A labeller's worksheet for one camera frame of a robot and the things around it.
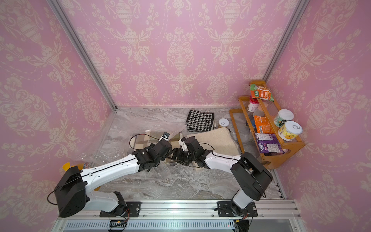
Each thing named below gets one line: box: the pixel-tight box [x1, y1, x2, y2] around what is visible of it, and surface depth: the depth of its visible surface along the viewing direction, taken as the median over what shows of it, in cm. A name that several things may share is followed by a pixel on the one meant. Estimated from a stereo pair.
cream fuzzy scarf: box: [186, 126, 241, 156], surface depth 97 cm
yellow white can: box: [277, 120, 303, 142], surface depth 67 cm
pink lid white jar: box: [247, 95, 260, 113], surface depth 94 cm
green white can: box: [273, 109, 295, 128], surface depth 71 cm
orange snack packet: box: [254, 115, 274, 134], surface depth 89 cm
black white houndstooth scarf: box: [185, 109, 216, 132], surface depth 108 cm
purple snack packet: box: [255, 132, 291, 155], surface depth 80 cm
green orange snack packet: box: [250, 83, 274, 102], surface depth 86 cm
